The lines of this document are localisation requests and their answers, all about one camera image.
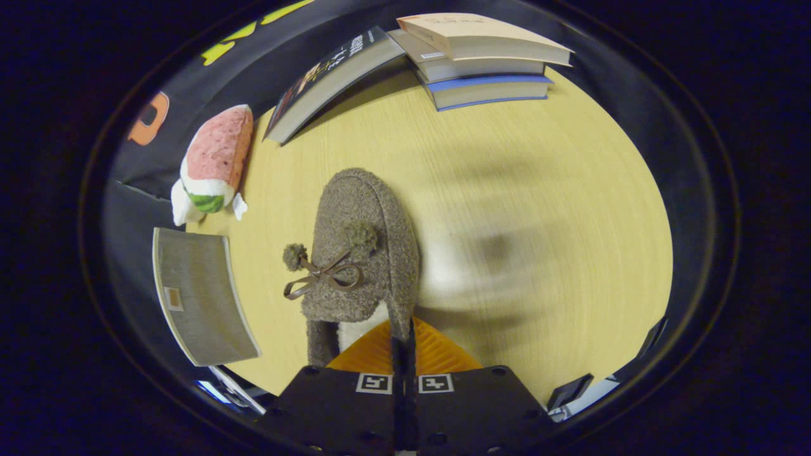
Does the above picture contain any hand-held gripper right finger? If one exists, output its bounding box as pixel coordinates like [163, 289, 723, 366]
[405, 317, 559, 456]

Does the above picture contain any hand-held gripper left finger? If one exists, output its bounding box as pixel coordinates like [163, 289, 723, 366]
[257, 320, 406, 456]

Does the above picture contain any brown fuzzy slipper shoe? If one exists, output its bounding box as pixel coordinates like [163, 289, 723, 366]
[283, 167, 421, 368]

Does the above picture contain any black box-shaped object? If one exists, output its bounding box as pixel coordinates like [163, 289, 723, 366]
[548, 374, 594, 411]

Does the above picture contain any blue and white object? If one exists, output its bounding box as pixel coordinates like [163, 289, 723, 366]
[195, 379, 235, 406]

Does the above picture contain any white plush toy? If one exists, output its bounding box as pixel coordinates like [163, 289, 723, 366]
[170, 179, 207, 227]

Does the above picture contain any watermelon slice plush toy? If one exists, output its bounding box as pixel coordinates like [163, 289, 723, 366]
[179, 104, 254, 221]

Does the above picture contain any blue cover book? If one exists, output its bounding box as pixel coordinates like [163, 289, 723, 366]
[415, 71, 554, 112]

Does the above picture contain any black cover book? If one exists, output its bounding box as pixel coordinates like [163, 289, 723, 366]
[263, 25, 406, 145]

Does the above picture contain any grey cover book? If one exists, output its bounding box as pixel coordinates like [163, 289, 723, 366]
[386, 28, 547, 84]

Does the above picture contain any black backdrop cloth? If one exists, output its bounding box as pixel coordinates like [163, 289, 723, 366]
[101, 0, 698, 387]

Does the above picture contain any beige cover book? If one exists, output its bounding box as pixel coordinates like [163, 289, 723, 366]
[397, 12, 575, 67]

